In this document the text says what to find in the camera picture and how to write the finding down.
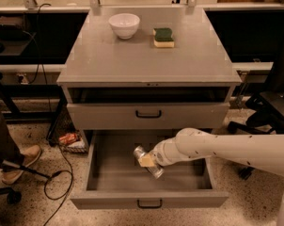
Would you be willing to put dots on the grey drawer cabinet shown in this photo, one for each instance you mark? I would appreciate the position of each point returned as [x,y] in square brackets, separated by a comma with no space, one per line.
[103,69]

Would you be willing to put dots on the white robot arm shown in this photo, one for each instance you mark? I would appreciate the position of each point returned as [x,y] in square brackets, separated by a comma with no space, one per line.
[261,152]

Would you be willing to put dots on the black drawer handle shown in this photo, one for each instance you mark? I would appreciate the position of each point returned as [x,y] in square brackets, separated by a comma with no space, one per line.
[156,204]
[156,115]

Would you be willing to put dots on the open grey middle drawer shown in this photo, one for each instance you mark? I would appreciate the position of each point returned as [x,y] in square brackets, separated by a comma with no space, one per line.
[114,179]

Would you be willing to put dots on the orange snack packet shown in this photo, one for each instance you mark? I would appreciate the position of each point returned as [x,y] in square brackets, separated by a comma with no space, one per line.
[68,139]

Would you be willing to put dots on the closed grey upper drawer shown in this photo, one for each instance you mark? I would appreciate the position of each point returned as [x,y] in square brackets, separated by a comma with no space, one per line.
[122,116]

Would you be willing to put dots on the tan shoe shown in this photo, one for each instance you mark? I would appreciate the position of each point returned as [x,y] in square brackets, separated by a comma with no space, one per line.
[10,175]

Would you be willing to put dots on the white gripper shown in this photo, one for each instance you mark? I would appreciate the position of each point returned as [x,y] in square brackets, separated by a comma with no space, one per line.
[159,154]

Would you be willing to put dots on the green yellow sponge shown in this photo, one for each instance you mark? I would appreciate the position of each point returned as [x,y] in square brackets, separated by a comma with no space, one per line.
[162,37]

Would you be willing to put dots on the black drawer handle lower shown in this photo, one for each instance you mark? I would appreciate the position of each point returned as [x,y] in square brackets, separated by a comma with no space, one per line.
[156,204]

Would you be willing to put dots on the black office chair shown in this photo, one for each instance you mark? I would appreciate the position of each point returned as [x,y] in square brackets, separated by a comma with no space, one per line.
[268,104]

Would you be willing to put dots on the black drawer handle upper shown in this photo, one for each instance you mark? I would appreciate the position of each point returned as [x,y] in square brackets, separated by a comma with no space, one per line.
[156,115]

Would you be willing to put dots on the person leg dark trousers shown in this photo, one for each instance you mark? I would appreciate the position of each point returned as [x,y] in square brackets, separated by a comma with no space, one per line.
[8,148]

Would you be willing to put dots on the white ceramic bowl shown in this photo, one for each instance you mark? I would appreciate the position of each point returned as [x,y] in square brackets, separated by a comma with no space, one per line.
[124,25]

